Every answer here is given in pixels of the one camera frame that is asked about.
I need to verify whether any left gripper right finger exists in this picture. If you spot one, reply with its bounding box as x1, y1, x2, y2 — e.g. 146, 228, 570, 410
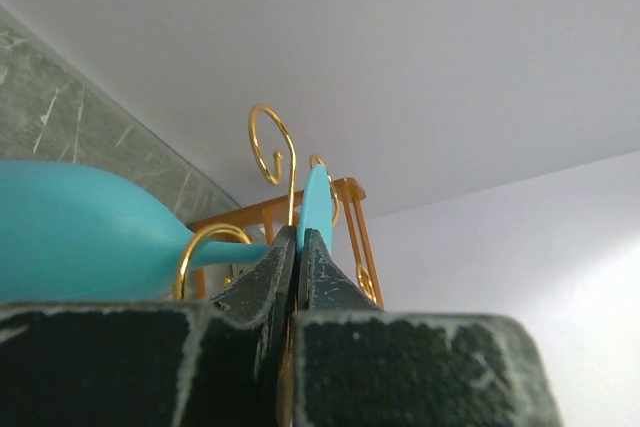
293, 230, 562, 426

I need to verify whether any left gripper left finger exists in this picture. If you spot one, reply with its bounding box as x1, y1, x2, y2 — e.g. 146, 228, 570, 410
1, 227, 296, 426

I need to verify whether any blue plastic wine glass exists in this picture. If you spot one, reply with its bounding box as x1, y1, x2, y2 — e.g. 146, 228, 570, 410
0, 159, 335, 304

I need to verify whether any wooden shelf rack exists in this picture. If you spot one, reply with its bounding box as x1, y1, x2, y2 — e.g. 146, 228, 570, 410
187, 177, 384, 308

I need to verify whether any gold wire glass rack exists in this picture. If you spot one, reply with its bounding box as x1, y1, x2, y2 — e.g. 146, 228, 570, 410
173, 104, 383, 307

